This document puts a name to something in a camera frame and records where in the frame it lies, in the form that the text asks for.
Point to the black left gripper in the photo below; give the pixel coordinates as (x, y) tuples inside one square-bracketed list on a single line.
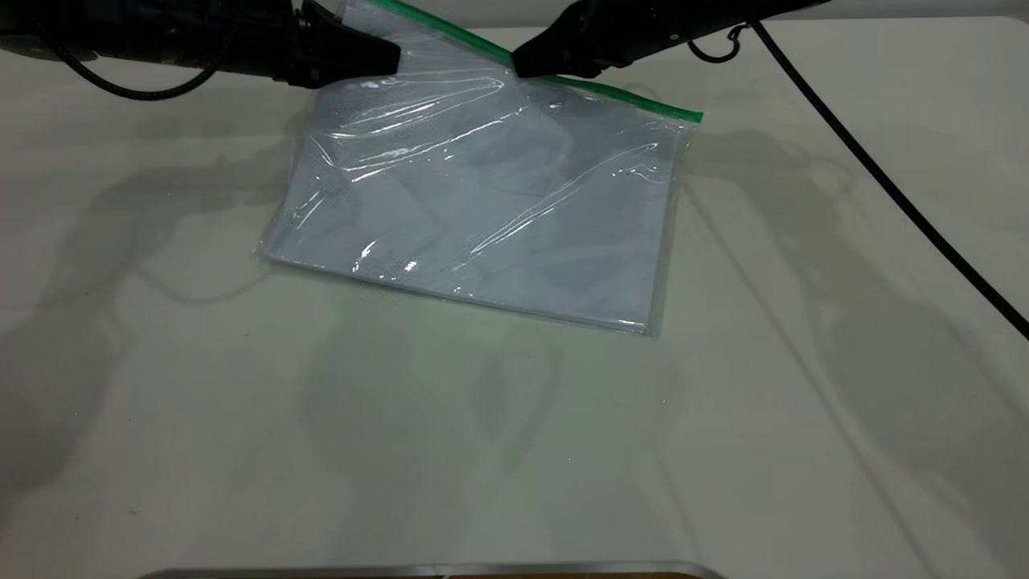
[(299, 44)]

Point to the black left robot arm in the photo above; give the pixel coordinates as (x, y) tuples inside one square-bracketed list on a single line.
[(161, 32)]

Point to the clear zip bag green zipper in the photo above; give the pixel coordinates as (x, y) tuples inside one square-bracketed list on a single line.
[(482, 121)]

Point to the white paper stack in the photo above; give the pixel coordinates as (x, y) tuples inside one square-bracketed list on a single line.
[(522, 257)]

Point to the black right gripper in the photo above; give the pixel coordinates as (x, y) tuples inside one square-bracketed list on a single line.
[(643, 28)]

